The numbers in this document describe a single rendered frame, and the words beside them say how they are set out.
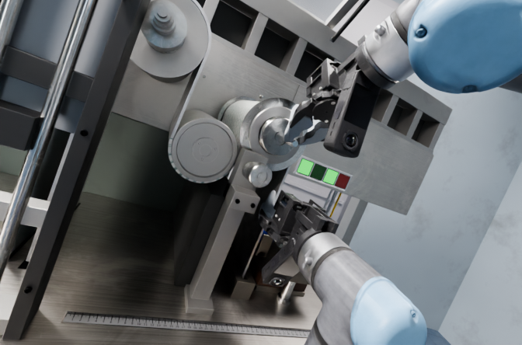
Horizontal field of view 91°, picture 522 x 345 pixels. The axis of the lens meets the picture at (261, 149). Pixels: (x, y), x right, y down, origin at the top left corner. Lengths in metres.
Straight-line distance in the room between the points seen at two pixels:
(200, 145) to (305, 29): 0.59
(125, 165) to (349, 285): 0.68
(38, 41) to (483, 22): 0.41
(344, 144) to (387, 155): 0.83
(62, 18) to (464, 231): 3.38
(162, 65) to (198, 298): 0.43
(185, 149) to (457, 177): 2.92
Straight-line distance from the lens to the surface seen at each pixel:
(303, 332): 0.64
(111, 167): 0.84
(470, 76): 0.23
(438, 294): 3.55
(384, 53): 0.35
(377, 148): 1.12
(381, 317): 0.31
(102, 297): 0.54
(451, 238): 3.34
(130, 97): 0.80
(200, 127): 0.48
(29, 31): 0.40
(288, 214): 0.44
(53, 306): 0.53
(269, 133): 0.48
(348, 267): 0.34
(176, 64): 0.48
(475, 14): 0.22
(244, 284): 0.61
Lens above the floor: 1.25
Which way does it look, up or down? 4 degrees down
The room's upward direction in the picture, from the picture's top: 22 degrees clockwise
